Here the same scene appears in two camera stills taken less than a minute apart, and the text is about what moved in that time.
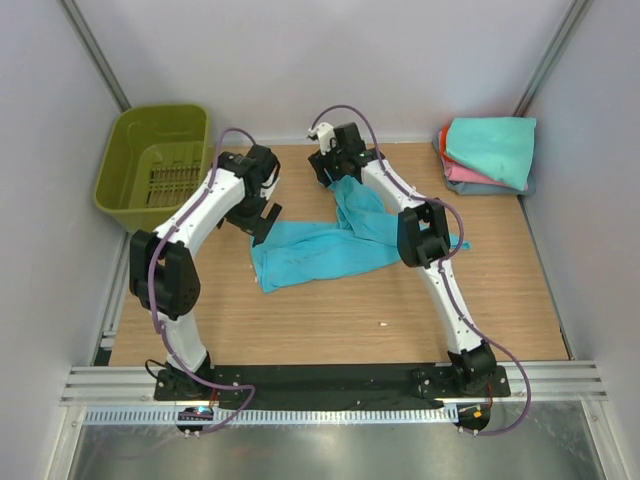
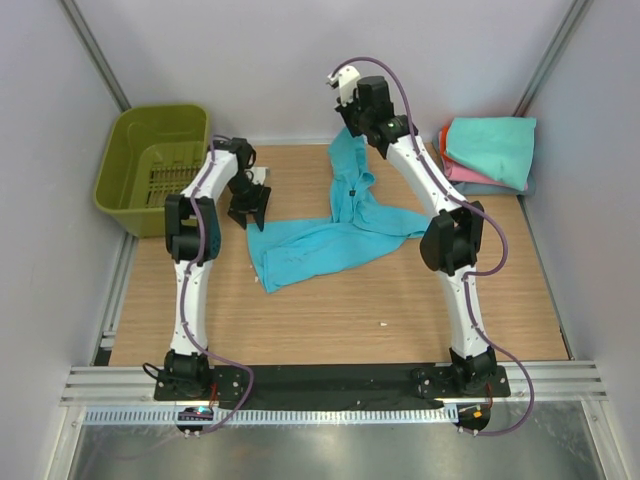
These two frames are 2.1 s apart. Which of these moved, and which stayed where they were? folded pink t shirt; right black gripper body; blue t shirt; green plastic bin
Moved: right black gripper body
Stayed: blue t shirt; green plastic bin; folded pink t shirt
